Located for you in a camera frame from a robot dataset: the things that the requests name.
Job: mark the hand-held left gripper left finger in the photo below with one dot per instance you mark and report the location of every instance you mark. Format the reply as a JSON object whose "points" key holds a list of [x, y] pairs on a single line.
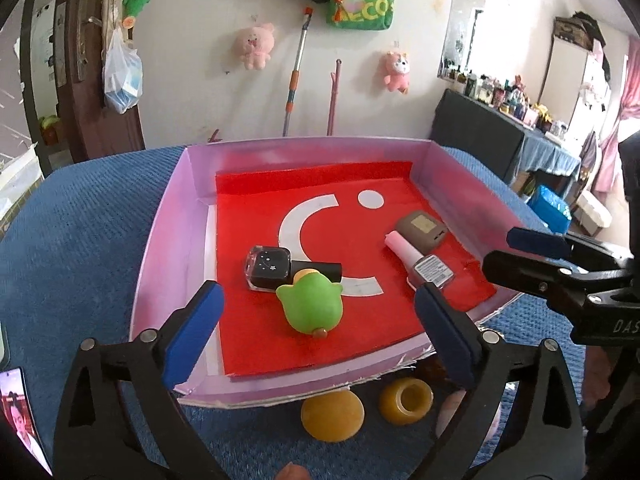
{"points": [[192, 340]]}

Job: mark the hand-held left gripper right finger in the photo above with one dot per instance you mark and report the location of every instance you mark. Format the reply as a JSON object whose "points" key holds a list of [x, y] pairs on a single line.
{"points": [[445, 335]]}

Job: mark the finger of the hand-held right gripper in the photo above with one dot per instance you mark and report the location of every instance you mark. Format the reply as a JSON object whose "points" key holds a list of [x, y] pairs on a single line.
{"points": [[537, 241], [530, 275]]}

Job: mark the pink nail polish bottle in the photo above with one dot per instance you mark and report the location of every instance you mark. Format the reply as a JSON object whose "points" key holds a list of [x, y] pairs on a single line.
{"points": [[432, 267]]}

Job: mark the pink round earbud case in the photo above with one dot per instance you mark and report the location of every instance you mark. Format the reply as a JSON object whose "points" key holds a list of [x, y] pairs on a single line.
{"points": [[450, 410]]}

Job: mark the orange round plastic cap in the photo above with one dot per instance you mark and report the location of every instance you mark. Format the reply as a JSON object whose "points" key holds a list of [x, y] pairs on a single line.
{"points": [[332, 417], [405, 405]]}

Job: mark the purple cardboard box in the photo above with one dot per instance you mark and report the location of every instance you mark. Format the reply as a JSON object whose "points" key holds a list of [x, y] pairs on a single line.
{"points": [[170, 240]]}

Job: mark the black nail polish bottle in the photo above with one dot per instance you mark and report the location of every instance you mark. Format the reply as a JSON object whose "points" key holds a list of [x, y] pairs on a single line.
{"points": [[267, 265]]}

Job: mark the brown rounded case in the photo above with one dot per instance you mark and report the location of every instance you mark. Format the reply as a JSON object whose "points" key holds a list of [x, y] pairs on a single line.
{"points": [[420, 230]]}

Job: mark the green duck toy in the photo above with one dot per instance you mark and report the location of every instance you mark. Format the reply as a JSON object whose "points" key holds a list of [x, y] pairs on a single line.
{"points": [[310, 305]]}

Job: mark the blue plastic basket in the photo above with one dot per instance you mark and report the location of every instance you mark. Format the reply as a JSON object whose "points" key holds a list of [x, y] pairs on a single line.
{"points": [[550, 207]]}

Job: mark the red paper sheet white print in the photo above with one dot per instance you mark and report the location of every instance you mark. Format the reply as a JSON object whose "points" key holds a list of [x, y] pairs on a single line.
{"points": [[390, 325]]}

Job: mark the white stool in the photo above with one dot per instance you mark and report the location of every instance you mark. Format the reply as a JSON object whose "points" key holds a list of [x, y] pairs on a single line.
{"points": [[595, 210]]}

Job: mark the pink curtain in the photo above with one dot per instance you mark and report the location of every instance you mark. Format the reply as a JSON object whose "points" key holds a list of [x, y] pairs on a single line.
{"points": [[617, 150]]}

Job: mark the table with blue cloth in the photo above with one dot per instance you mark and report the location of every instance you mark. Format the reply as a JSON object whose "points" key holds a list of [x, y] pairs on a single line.
{"points": [[475, 135]]}

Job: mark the row of cosmetic bottles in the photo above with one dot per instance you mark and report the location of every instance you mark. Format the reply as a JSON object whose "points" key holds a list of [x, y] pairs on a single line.
{"points": [[505, 97]]}

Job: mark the blue textured towel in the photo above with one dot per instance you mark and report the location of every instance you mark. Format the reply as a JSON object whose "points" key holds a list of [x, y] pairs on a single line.
{"points": [[75, 240]]}

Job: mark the white wardrobe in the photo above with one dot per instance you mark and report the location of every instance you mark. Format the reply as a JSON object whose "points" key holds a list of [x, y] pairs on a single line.
{"points": [[562, 80]]}

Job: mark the smartphone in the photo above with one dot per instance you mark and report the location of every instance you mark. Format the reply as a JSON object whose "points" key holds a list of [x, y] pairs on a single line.
{"points": [[20, 415]]}

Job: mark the brown patterned bag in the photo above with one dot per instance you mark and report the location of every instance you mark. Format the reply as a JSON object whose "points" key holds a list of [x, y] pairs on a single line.
{"points": [[575, 30]]}

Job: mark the pink cat plush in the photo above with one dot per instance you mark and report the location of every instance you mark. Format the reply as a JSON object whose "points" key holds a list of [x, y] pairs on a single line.
{"points": [[396, 70]]}

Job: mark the pink stick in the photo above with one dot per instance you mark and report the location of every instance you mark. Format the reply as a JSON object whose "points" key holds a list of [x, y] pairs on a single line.
{"points": [[332, 100]]}

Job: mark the brown wooden door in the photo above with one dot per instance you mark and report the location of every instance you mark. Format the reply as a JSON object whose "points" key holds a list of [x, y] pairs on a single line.
{"points": [[85, 115]]}

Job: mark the white plastic bag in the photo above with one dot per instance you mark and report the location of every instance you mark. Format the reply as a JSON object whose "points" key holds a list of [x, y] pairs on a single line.
{"points": [[122, 75]]}

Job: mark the pink pig plush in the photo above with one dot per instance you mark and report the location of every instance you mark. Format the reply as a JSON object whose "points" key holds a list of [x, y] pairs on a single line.
{"points": [[255, 45]]}

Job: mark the beige lace cloth strip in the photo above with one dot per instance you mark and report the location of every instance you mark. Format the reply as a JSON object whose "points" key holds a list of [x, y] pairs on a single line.
{"points": [[112, 5]]}

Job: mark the wall mirror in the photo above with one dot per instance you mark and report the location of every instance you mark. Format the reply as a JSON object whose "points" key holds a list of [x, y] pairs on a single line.
{"points": [[462, 25]]}

